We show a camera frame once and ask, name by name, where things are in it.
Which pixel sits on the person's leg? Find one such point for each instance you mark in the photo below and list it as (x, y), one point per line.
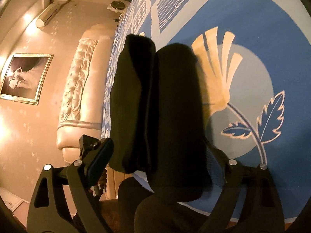
(150, 213)

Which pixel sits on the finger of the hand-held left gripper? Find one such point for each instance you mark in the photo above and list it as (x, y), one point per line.
(86, 145)

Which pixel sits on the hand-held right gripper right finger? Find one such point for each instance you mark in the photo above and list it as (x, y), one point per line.
(218, 165)

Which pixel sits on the cream tufted headboard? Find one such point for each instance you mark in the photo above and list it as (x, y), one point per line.
(77, 77)

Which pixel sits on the black pants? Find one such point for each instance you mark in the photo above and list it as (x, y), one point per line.
(170, 102)

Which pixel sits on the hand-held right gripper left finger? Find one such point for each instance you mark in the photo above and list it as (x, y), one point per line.
(100, 159)

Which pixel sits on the blue patterned bed sheet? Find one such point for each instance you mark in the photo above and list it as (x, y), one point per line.
(243, 17)

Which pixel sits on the white air conditioner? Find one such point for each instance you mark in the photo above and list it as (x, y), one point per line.
(49, 13)

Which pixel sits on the framed wall picture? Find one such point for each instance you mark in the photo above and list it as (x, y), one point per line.
(23, 77)

